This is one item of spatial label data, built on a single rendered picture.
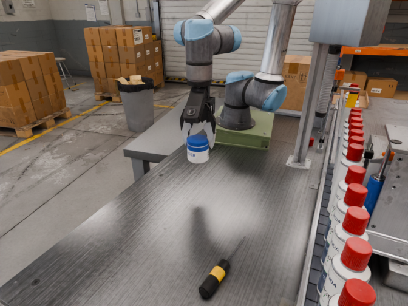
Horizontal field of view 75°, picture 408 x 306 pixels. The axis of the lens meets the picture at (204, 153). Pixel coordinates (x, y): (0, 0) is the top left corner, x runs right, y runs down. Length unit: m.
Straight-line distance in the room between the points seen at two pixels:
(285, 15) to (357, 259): 0.84
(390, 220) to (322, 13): 0.58
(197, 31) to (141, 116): 2.76
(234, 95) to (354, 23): 0.52
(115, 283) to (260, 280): 0.33
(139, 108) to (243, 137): 2.34
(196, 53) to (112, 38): 3.94
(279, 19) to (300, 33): 4.29
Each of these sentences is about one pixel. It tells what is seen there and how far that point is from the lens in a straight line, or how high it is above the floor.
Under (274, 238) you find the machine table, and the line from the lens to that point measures 0.78.
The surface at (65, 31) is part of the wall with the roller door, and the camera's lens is 7.37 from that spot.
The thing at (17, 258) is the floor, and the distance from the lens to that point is 2.14.
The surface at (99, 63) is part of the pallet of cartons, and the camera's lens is 4.85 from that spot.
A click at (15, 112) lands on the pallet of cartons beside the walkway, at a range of 3.81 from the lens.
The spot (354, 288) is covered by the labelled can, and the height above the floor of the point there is 1.08.
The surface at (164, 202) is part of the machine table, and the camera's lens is 0.87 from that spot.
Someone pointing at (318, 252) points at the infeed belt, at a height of 0.88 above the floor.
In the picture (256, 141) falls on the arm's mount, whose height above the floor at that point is 0.87.
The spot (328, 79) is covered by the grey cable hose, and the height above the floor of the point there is 1.19.
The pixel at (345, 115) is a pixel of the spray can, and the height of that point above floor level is 0.98.
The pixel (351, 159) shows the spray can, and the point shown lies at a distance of 0.73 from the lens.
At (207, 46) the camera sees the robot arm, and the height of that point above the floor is 1.29.
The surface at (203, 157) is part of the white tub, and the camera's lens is 0.82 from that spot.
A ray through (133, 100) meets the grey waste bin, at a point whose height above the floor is 0.43.
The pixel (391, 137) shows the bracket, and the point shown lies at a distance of 0.66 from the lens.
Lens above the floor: 1.37
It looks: 28 degrees down
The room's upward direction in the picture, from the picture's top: straight up
